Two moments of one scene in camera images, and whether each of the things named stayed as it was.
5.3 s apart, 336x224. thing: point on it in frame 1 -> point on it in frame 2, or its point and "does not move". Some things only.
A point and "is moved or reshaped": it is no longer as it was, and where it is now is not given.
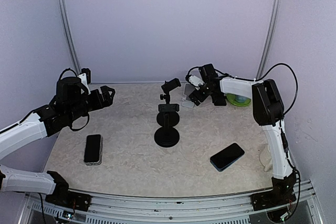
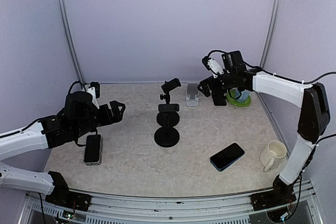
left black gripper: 107,100 -> 117,116
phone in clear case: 93,155 does not move
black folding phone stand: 218,100 does not move
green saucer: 231,97 does not move
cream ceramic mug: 265,158 does not move
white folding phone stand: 186,102 is moved or reshaped
